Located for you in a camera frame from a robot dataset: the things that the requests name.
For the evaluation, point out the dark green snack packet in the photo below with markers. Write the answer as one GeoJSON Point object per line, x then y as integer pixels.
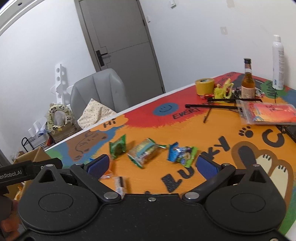
{"type": "Point", "coordinates": [118, 147]}

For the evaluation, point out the yellow hair claw clip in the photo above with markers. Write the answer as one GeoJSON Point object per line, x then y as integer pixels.
{"type": "Point", "coordinates": [224, 91]}

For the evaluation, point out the colourful cartoon table mat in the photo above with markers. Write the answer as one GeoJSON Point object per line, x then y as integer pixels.
{"type": "Point", "coordinates": [224, 138]}

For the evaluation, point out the yellow tape roll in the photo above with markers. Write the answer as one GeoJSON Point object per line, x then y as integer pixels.
{"type": "Point", "coordinates": [204, 86]}

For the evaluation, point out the SF cardboard box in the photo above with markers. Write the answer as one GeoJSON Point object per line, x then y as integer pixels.
{"type": "Point", "coordinates": [64, 132]}

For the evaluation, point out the grey door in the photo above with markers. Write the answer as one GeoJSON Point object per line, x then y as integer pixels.
{"type": "Point", "coordinates": [119, 28]}

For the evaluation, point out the red packet in plastic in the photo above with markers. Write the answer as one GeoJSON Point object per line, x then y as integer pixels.
{"type": "Point", "coordinates": [264, 113]}

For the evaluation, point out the panda pattern toilet seat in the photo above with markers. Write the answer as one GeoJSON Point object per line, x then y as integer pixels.
{"type": "Point", "coordinates": [58, 116]}

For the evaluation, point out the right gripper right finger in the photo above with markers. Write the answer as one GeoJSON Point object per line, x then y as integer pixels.
{"type": "Point", "coordinates": [216, 176]}

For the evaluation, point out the open cardboard box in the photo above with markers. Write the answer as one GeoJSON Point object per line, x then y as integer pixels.
{"type": "Point", "coordinates": [36, 155]}

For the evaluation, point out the black sticks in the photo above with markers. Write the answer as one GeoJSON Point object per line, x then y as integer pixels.
{"type": "Point", "coordinates": [212, 104]}

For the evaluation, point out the small white candy wrapper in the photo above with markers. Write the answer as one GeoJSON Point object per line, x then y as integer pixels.
{"type": "Point", "coordinates": [120, 185]}

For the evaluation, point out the white perforated rack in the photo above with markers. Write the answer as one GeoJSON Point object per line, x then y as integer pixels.
{"type": "Point", "coordinates": [61, 89]}

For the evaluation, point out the amber glass bottle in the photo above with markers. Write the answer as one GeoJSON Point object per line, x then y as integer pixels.
{"type": "Point", "coordinates": [248, 83]}

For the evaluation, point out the blue green snack packet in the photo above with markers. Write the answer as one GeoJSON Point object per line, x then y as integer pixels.
{"type": "Point", "coordinates": [186, 155]}

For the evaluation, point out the black door handle lock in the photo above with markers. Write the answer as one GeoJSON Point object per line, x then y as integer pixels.
{"type": "Point", "coordinates": [100, 57]}

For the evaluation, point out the grey upholstered chair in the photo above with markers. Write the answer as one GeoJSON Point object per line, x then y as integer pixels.
{"type": "Point", "coordinates": [105, 87]}

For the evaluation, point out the operator hand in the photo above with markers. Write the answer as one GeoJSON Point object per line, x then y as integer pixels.
{"type": "Point", "coordinates": [11, 224]}

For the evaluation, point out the white spray bottle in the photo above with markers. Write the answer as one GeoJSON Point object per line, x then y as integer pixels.
{"type": "Point", "coordinates": [278, 63]}

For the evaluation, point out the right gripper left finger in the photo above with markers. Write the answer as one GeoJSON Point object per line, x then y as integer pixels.
{"type": "Point", "coordinates": [88, 175]}

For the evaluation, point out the dotted cream pillow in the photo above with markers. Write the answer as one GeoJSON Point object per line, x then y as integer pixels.
{"type": "Point", "coordinates": [93, 113]}

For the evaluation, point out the black shoe rack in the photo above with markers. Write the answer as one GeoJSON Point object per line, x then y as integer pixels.
{"type": "Point", "coordinates": [33, 143]}

